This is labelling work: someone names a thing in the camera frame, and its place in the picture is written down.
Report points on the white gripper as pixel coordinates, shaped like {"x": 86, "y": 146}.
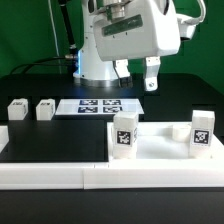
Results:
{"x": 148, "y": 29}

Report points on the white square table top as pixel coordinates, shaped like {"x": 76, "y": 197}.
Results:
{"x": 165, "y": 140}

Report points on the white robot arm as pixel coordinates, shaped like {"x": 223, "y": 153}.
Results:
{"x": 92, "y": 70}

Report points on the white U-shaped obstacle fence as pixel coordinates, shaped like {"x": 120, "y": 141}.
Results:
{"x": 115, "y": 173}

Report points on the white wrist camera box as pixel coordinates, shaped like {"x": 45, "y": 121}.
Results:
{"x": 186, "y": 26}

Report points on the white marker base plate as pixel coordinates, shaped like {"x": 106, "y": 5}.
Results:
{"x": 98, "y": 106}

